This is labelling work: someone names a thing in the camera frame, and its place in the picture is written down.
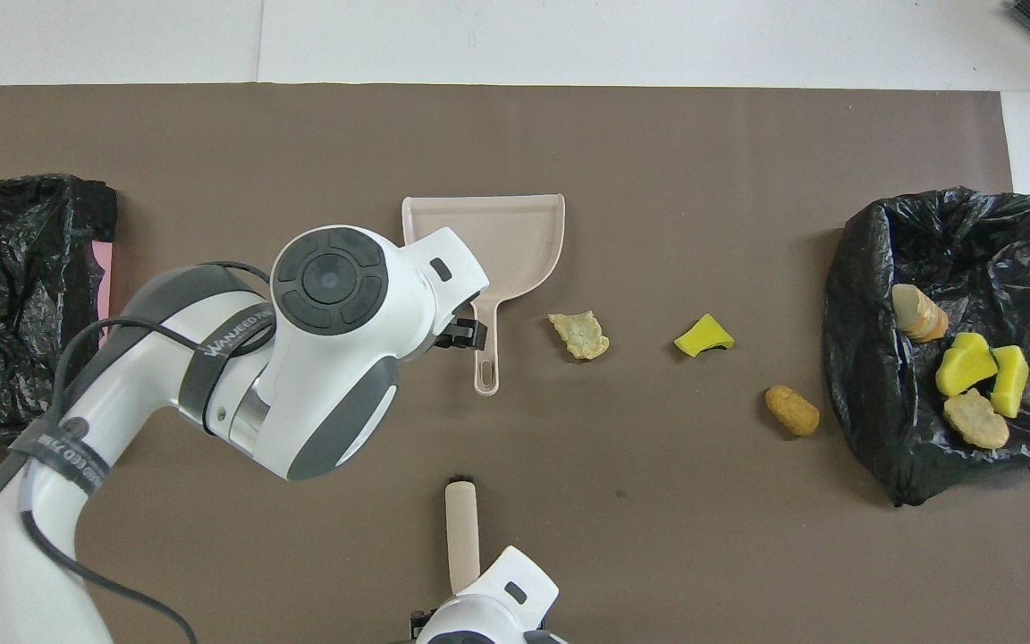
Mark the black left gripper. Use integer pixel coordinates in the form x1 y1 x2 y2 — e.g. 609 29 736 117
430 318 490 355

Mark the beige plastic dustpan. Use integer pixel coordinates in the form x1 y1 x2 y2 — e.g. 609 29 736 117
401 194 566 396

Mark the pale beige lump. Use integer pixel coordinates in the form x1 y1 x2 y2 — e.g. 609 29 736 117
942 388 1011 450
891 283 950 343
548 310 611 360

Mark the beige brush with black bristles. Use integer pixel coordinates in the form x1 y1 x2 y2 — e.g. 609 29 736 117
444 474 481 596

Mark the yellow sponge piece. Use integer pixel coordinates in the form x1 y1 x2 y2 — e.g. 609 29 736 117
989 345 1030 419
935 333 999 397
674 313 736 359

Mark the brown bread nugget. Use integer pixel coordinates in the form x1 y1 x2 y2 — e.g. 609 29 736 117
765 385 821 437

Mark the pink plastic bin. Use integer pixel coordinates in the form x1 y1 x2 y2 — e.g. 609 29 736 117
90 240 114 345

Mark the black trash bag bin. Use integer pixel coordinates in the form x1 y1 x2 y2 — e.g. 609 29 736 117
823 186 1030 507

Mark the black trash bag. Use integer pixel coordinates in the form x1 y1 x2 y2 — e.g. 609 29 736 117
0 174 118 448

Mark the brown table mat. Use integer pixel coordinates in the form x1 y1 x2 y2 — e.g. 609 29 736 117
0 83 1030 644

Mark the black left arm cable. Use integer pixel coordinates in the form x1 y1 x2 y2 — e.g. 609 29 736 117
0 259 279 644

